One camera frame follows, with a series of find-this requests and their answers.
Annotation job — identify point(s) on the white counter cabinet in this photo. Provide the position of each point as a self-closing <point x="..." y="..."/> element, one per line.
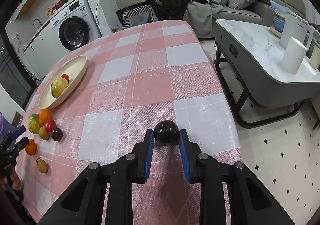
<point x="37" y="32"/>

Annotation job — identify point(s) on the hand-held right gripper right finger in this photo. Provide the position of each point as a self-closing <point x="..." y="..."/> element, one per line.
<point x="184" y="157"/>

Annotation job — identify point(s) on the grey blanket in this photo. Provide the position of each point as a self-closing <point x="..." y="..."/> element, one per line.
<point x="200" y="15"/>

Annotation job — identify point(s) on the grey marble coffee table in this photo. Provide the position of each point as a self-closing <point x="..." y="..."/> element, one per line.
<point x="252" y="40"/>

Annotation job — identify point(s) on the cream oval plate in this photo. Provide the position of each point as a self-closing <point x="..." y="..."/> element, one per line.
<point x="75" y="67"/>

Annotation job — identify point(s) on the white electric kettle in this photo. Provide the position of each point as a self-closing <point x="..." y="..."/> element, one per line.
<point x="292" y="25"/>

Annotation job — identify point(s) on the kitchen faucet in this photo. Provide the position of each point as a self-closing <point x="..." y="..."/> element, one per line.
<point x="37" y="22"/>

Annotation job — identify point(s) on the white cylindrical cup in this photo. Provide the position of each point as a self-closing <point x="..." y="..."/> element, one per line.
<point x="293" y="55"/>

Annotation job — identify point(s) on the orange tangerine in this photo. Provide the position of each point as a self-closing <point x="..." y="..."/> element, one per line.
<point x="45" y="116"/>
<point x="31" y="147"/>

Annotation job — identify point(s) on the small beige tray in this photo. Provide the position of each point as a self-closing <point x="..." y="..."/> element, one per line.
<point x="275" y="31"/>

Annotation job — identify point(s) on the grey sofa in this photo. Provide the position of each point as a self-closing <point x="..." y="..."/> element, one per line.
<point x="250" y="15"/>

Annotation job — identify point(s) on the yellow bottle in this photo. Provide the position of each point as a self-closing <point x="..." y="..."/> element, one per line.
<point x="48" y="12"/>

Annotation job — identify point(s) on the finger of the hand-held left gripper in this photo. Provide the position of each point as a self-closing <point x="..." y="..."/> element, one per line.
<point x="22" y="144"/>
<point x="18" y="131"/>

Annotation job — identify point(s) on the red tomato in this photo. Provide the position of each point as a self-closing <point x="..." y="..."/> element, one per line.
<point x="65" y="77"/>
<point x="50" y="125"/>

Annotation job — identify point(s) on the dark glass door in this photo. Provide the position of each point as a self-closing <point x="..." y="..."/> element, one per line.
<point x="15" y="77"/>

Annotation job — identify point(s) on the green guava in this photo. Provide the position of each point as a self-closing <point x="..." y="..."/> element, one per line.
<point x="58" y="87"/>

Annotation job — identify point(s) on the dark purple plum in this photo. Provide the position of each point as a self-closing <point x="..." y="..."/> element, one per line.
<point x="166" y="131"/>
<point x="57" y="134"/>

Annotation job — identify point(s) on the cream container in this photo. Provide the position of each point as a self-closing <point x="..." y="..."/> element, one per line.
<point x="315" y="57"/>

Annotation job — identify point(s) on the chair with patterned back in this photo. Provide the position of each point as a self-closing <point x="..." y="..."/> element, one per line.
<point x="136" y="12"/>

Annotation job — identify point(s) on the purple plastic bag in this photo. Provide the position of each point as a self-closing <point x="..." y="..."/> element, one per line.
<point x="6" y="122"/>

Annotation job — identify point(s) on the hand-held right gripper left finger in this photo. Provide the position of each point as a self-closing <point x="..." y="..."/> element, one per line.
<point x="149" y="155"/>

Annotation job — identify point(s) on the yellow-green guava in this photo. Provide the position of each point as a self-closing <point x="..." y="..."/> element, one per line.
<point x="33" y="123"/>

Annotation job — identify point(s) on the person's left hand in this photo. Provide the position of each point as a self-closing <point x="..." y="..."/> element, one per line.
<point x="17" y="182"/>

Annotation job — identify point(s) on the small brown loquat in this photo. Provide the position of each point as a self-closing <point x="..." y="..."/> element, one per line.
<point x="43" y="134"/>
<point x="42" y="165"/>

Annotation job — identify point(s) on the white washing machine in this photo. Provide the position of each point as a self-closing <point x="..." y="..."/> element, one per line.
<point x="75" y="27"/>

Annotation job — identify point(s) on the small brown box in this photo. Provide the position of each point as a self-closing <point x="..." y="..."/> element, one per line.
<point x="18" y="119"/>

